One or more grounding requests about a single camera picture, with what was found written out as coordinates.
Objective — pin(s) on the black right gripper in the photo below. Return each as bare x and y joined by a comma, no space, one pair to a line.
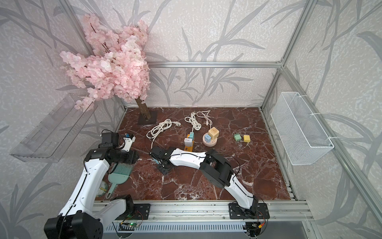
163,172

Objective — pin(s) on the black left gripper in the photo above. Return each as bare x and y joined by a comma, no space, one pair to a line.
132,157

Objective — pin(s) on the green plug adapter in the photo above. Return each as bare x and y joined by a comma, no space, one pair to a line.
237,137

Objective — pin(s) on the yellow plug adapter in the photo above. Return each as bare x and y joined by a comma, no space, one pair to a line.
246,138

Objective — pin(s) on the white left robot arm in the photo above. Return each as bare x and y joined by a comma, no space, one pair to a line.
76,220

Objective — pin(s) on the round pink socket base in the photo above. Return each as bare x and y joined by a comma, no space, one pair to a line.
211,144

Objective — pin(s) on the green dustpan brush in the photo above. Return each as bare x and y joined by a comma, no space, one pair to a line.
119,176

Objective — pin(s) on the white charger on orange strip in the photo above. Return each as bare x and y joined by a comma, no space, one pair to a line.
188,142

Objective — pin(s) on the orange power strip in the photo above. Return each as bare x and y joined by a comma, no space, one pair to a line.
189,149

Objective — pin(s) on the round tape tin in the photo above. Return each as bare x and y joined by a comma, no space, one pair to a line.
102,190

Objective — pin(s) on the blue cube adapter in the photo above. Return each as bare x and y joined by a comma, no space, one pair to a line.
207,138

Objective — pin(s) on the beige cube adapter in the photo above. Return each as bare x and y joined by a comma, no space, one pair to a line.
213,133

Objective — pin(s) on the pink cherry blossom tree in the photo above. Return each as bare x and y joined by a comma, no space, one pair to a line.
117,67

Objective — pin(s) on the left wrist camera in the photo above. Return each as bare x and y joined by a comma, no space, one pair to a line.
115,141

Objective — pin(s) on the clear acrylic wall shelf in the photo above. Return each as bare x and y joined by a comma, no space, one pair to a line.
49,141

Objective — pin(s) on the white wire mesh basket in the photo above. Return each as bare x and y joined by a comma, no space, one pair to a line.
303,137

